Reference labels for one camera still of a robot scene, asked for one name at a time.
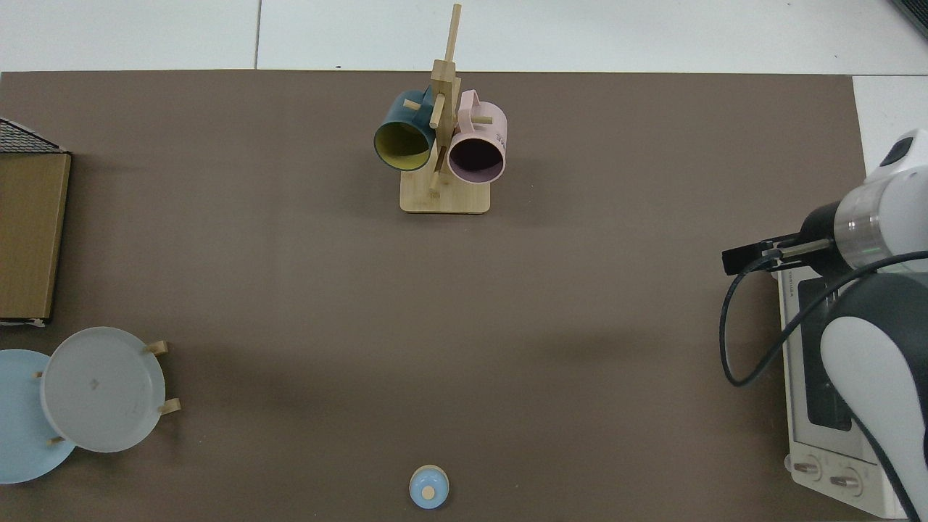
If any pale toaster oven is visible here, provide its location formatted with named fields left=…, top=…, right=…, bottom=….
left=777, top=267, right=928, bottom=519

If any dark grey object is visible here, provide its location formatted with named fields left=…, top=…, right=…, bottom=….
left=892, top=0, right=928, bottom=38

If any pink cup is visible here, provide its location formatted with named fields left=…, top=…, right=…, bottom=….
left=446, top=89, right=508, bottom=185

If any wooden cup stand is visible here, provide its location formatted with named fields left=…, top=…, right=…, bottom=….
left=399, top=4, right=492, bottom=215

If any dark teal cup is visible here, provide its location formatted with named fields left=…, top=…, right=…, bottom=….
left=373, top=88, right=439, bottom=173

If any small blue round knob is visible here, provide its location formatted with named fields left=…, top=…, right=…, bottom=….
left=409, top=465, right=450, bottom=510

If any brown table cloth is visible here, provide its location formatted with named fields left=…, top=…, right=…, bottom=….
left=0, top=70, right=874, bottom=522

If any wooden plate rack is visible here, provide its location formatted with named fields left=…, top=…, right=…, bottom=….
left=33, top=339, right=182, bottom=445

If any grey plate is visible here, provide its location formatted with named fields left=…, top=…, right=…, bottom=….
left=40, top=326, right=166, bottom=454

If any light blue plate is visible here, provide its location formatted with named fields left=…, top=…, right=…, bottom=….
left=0, top=349, right=77, bottom=484

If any wire basket with wooden floor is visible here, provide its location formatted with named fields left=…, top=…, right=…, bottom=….
left=0, top=116, right=73, bottom=326

